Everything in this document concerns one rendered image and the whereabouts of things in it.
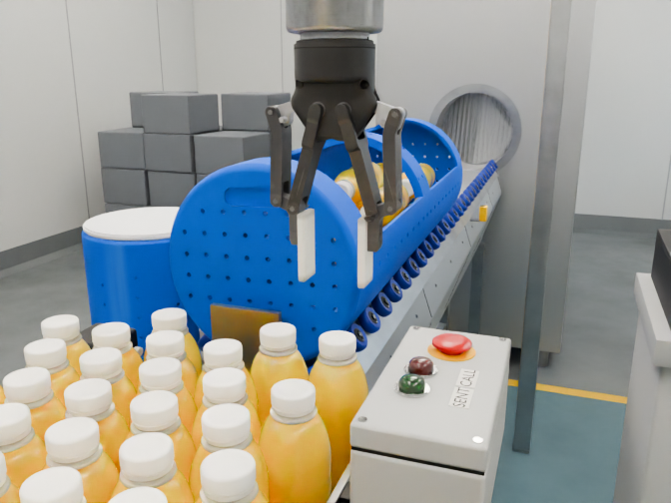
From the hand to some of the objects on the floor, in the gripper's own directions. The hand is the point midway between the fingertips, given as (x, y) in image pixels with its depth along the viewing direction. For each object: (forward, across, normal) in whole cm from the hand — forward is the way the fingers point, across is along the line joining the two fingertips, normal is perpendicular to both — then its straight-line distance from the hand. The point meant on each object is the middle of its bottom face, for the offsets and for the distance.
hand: (335, 251), depth 64 cm
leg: (+118, +10, -215) cm, 245 cm away
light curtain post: (+118, -16, -161) cm, 200 cm away
